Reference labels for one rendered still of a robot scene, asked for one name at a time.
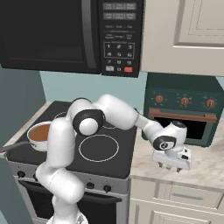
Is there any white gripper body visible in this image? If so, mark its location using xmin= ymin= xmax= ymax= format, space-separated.
xmin=151 ymin=149 xmax=193 ymax=172

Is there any white saucepan with hot chocolate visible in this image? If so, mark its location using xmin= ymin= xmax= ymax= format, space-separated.
xmin=0 ymin=121 xmax=53 ymax=154

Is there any cream drawer front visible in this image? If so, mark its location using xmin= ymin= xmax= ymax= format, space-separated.
xmin=156 ymin=181 xmax=224 ymax=211

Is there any cream base cupboard door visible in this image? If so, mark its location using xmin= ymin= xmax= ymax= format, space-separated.
xmin=129 ymin=198 xmax=224 ymax=224

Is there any brown toaster oven knob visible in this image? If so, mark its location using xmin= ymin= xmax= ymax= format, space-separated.
xmin=154 ymin=94 xmax=165 ymax=105
xmin=205 ymin=98 xmax=216 ymax=109
xmin=179 ymin=96 xmax=190 ymax=107

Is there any black hob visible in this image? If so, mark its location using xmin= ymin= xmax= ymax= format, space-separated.
xmin=6 ymin=100 xmax=138 ymax=180

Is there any black oven door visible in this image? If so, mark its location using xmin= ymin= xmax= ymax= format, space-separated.
xmin=17 ymin=179 xmax=124 ymax=224

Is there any green toaster oven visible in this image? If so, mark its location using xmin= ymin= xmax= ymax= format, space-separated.
xmin=141 ymin=72 xmax=224 ymax=148

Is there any black microwave oven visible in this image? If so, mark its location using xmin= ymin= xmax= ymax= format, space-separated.
xmin=0 ymin=0 xmax=144 ymax=79

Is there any grey drawer handle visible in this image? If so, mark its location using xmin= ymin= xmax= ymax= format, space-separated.
xmin=171 ymin=192 xmax=204 ymax=201

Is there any brown toaster oven handle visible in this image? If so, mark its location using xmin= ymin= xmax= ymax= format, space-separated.
xmin=148 ymin=108 xmax=218 ymax=123

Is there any grey cupboard door handle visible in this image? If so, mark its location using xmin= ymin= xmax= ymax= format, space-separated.
xmin=134 ymin=204 xmax=140 ymax=224

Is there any cream wall cupboard door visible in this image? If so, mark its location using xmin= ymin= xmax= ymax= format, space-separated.
xmin=140 ymin=0 xmax=224 ymax=77

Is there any black microwave door handle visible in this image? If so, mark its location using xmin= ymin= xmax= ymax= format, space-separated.
xmin=80 ymin=0 xmax=102 ymax=74

